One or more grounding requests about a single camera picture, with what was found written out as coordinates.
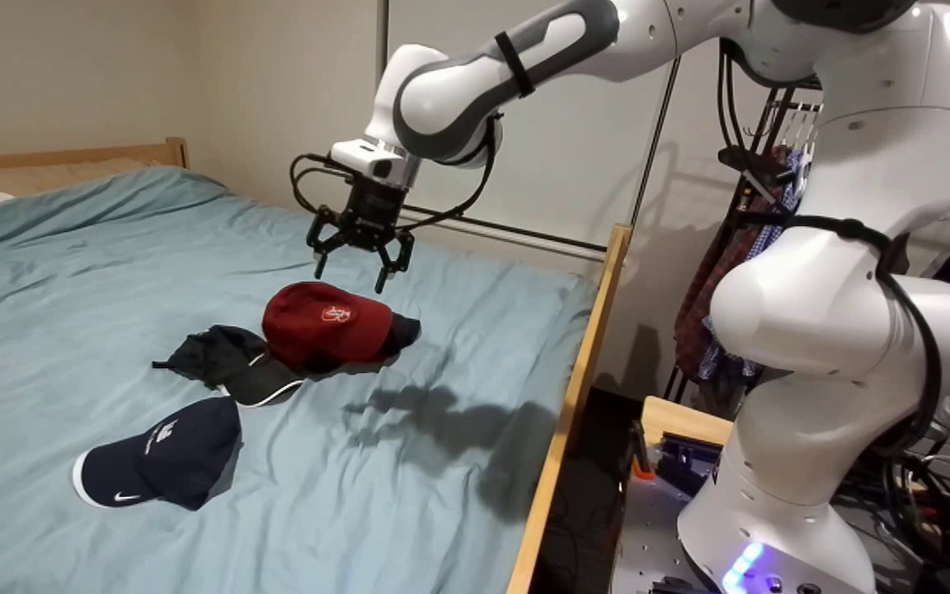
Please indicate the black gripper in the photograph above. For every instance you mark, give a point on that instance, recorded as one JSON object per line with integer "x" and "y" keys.
{"x": 366, "y": 216}

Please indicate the maroon baseball cap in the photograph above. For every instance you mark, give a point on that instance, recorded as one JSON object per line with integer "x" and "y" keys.
{"x": 326, "y": 323}

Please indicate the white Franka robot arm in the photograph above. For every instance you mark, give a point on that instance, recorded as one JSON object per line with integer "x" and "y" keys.
{"x": 825, "y": 330}

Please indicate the plain black cap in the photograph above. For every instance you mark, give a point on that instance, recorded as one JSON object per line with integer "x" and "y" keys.
{"x": 404, "y": 330}

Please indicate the black cap with white trim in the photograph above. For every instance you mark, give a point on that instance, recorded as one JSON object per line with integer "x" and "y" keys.
{"x": 223, "y": 359}

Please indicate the navy baseball cap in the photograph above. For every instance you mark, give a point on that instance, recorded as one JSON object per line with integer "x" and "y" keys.
{"x": 166, "y": 449}

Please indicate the wooden bed footboard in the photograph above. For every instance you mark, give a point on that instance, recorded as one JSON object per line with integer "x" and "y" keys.
{"x": 562, "y": 440}

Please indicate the light blue bed sheet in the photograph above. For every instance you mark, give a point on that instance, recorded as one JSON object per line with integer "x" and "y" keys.
{"x": 56, "y": 274}

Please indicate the wooden bed headboard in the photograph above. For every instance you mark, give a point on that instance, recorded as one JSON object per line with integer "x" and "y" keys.
{"x": 56, "y": 159}

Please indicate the grey diagonal pole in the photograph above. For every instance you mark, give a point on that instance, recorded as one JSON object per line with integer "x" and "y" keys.
{"x": 658, "y": 133}

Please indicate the light wooden board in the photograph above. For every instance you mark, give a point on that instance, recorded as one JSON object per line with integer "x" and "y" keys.
{"x": 683, "y": 422}

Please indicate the grey perforated mounting plate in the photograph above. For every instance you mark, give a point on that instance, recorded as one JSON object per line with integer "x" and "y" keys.
{"x": 650, "y": 539}

